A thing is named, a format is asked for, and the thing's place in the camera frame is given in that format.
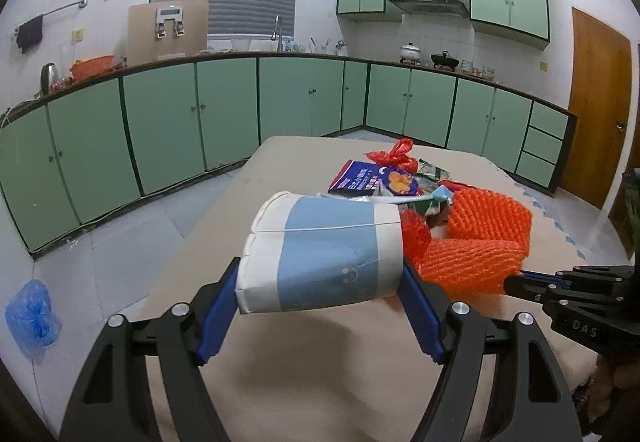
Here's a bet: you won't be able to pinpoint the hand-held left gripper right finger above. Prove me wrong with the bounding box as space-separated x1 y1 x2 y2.
400 255 583 442

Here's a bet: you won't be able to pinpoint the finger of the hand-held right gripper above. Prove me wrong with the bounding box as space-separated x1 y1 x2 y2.
502 273 557 306
520 265 636 294

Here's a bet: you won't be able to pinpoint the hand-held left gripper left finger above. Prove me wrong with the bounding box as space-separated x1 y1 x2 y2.
59 257 241 442

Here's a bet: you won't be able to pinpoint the orange foam fruit net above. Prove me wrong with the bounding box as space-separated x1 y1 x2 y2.
447 187 532 259
421 238 526 296

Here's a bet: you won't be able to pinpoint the red-orange mesh net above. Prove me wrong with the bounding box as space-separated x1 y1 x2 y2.
400 209 432 269

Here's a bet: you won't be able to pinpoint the white and blue tissue pack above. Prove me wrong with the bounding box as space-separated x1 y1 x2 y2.
235 191 405 315

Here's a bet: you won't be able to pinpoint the white and blue under cloth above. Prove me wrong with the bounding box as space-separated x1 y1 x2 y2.
504 169 597 274

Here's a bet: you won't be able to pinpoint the person's dark clothing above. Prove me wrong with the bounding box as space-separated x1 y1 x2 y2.
606 168 640 259

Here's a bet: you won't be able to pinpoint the clear green-edged packet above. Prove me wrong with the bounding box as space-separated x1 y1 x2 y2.
417 158 452 184

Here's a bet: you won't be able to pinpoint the blue and red snack packet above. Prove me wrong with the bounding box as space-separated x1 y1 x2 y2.
328 159 421 199

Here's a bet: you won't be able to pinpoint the red plastic bag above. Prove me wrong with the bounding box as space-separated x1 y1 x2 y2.
364 139 419 173

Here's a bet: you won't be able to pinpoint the wooden door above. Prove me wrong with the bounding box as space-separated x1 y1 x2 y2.
557 6 633 210

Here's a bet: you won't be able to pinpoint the blue plastic bag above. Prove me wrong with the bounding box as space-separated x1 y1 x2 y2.
5 279 63 365

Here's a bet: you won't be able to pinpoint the green base cabinets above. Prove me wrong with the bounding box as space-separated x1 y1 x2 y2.
0 52 578 255

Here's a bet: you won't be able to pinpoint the orange plastic basin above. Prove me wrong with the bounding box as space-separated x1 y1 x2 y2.
69 55 116 79

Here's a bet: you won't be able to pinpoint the cardboard box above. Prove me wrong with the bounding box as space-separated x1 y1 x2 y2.
126 0 210 66

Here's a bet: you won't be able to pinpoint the metal kettle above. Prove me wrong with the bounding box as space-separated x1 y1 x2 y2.
40 63 58 96

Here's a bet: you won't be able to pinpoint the range hood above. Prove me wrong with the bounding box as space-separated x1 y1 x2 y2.
389 0 470 19

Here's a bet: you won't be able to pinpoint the dark hanging cloth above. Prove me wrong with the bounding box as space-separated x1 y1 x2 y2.
15 16 44 54

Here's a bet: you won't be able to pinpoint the metal towel bar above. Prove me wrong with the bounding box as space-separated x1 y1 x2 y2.
12 0 88 36

